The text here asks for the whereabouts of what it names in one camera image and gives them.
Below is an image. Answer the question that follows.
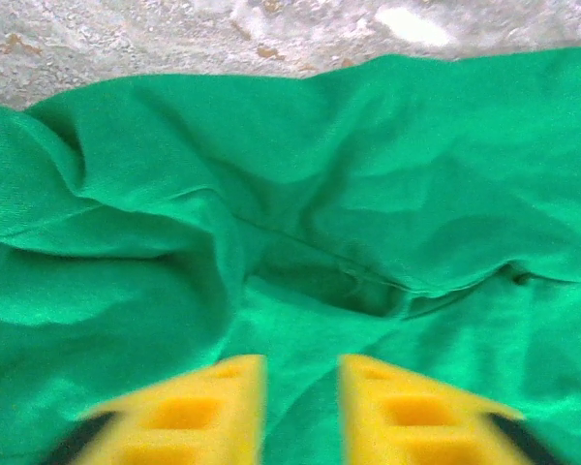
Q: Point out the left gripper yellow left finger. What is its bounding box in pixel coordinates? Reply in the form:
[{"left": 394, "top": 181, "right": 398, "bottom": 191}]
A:
[{"left": 43, "top": 353, "right": 268, "bottom": 465}]

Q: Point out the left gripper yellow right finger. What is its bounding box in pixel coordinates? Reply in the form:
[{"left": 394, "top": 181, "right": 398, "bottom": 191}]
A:
[{"left": 338, "top": 353, "right": 566, "bottom": 465}]

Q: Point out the green t-shirt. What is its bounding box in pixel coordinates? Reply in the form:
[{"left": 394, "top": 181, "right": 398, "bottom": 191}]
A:
[{"left": 0, "top": 46, "right": 581, "bottom": 465}]

